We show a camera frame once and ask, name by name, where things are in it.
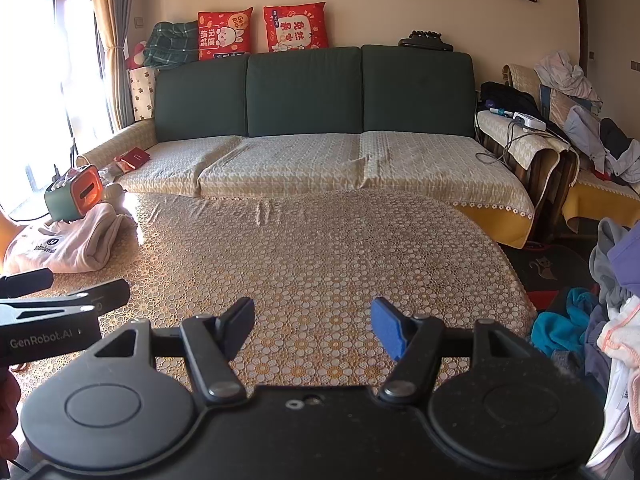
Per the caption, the red packet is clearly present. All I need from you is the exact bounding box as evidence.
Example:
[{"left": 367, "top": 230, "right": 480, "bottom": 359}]
[{"left": 113, "top": 147, "right": 151, "bottom": 176}]

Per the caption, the dark clothing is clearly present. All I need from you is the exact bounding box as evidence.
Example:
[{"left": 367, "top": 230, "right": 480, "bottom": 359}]
[{"left": 479, "top": 81, "right": 552, "bottom": 127}]

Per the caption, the dark cat print mat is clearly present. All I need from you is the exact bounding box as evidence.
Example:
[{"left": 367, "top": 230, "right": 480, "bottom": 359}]
[{"left": 504, "top": 244, "right": 597, "bottom": 302}]

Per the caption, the red plush toy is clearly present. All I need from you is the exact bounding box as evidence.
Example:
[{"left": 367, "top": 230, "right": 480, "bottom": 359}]
[{"left": 124, "top": 42, "right": 147, "bottom": 69}]

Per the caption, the white power strip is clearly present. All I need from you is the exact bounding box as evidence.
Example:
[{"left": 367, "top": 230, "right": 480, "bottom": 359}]
[{"left": 509, "top": 113, "right": 549, "bottom": 131}]

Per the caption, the red rabbit print pillow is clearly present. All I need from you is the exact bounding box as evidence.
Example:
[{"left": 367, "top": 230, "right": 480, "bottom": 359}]
[
  {"left": 197, "top": 7, "right": 254, "bottom": 62},
  {"left": 263, "top": 2, "right": 330, "bottom": 54}
]

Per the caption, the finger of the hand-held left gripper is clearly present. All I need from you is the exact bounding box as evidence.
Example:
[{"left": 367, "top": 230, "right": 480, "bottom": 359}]
[
  {"left": 0, "top": 268, "right": 54, "bottom": 297},
  {"left": 67, "top": 279, "right": 132, "bottom": 317}
]

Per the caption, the pile of mixed clothes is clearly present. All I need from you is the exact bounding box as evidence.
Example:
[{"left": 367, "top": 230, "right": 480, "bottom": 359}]
[{"left": 581, "top": 217, "right": 640, "bottom": 463}]

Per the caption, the green and orange heater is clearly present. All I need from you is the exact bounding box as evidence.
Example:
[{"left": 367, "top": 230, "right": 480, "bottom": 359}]
[{"left": 43, "top": 163, "right": 105, "bottom": 224}]

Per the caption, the green plaid blanket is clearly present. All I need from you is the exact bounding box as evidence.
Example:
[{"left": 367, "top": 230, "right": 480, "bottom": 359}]
[{"left": 143, "top": 20, "right": 200, "bottom": 70}]

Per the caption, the beige curtain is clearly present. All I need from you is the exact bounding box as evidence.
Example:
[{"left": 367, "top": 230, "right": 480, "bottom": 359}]
[{"left": 87, "top": 0, "right": 139, "bottom": 131}]

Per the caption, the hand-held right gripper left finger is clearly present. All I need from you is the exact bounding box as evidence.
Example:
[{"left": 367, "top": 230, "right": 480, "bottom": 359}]
[{"left": 87, "top": 296, "right": 256, "bottom": 404}]

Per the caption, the dark wooden ornament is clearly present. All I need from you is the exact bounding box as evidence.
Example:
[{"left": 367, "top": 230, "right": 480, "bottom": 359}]
[{"left": 398, "top": 30, "right": 454, "bottom": 54}]

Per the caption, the white dotted gift bag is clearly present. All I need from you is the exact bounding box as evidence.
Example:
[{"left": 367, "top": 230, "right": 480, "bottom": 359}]
[{"left": 128, "top": 65, "right": 159, "bottom": 124}]

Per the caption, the pale crumpled shirt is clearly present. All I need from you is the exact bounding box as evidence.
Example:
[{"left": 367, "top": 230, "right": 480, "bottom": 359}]
[{"left": 534, "top": 49, "right": 604, "bottom": 111}]

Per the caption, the teal cloth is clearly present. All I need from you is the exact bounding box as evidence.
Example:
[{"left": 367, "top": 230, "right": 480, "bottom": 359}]
[{"left": 530, "top": 287, "right": 601, "bottom": 357}]

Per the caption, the lace covered side table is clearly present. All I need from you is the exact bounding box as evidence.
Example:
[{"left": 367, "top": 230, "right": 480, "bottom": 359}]
[{"left": 474, "top": 109, "right": 572, "bottom": 196}]

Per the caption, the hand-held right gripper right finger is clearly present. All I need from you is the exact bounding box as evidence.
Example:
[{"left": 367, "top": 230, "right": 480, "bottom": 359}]
[{"left": 371, "top": 297, "right": 540, "bottom": 405}]

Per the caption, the armchair with lace cover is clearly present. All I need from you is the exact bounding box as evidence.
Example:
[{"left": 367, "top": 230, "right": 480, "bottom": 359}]
[{"left": 502, "top": 62, "right": 640, "bottom": 241}]

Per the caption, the light blue shirt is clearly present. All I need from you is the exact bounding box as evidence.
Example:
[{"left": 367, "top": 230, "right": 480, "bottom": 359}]
[{"left": 564, "top": 104, "right": 640, "bottom": 187}]

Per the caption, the white cable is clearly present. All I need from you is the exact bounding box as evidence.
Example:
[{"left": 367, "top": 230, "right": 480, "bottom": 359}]
[{"left": 486, "top": 120, "right": 527, "bottom": 166}]

